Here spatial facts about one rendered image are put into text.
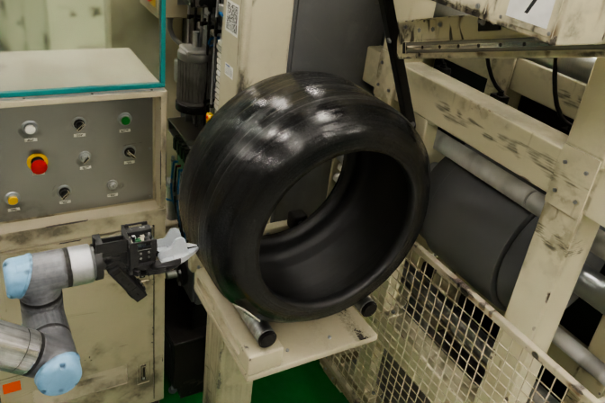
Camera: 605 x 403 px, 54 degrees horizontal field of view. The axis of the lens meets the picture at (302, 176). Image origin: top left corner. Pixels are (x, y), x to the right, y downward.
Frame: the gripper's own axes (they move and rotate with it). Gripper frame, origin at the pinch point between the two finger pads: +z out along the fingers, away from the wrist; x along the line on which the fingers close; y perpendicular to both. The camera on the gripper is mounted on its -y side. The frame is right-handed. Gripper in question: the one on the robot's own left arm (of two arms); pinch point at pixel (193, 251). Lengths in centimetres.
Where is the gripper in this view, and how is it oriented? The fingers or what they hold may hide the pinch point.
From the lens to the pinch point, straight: 127.2
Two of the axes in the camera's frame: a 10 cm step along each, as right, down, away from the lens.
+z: 8.7, -1.3, 4.7
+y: 1.2, -8.8, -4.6
